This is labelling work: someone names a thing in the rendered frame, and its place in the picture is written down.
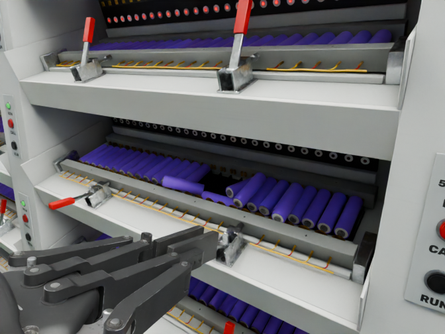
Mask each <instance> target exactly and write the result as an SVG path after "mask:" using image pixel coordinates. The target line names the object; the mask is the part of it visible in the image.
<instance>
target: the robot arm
mask: <svg viewBox="0 0 445 334"><path fill-rule="evenodd" d="M218 239H219V232H217V231H209V232H207V233H204V227H203V226H200V225H197V226H194V227H191V228H188V229H184V230H182V231H178V232H176V233H172V234H170V235H166V236H164V237H160V238H158V239H154V241H152V234H151V233H149V232H142V233H141V239H140V241H136V242H133V237H131V236H128V235H125V236H121V237H114V238H110V239H103V240H98V241H91V242H87V243H80V244H76V245H69V246H65V247H58V248H54V249H46V250H28V251H16V252H12V253H10V254H9V255H8V272H4V273H1V271H0V334H143V333H145V332H146V331H147V330H148V329H149V328H150V327H151V326H153V324H155V322H157V321H158V320H159V319H160V318H161V317H163V316H164V315H165V314H166V313H167V312H168V311H169V310H171V308H172V307H173V306H175V305H176V304H177V303H178V302H179V301H181V300H182V299H183V298H184V297H185V296H186V295H188V293H189V285H190V279H191V271H192V270H195V269H197V268H199V267H201V266H202V264H205V263H206V262H209V261H211V260H213V259H215V258H216V254H217V245H218ZM116 247H119V248H117V249H116Z"/></svg>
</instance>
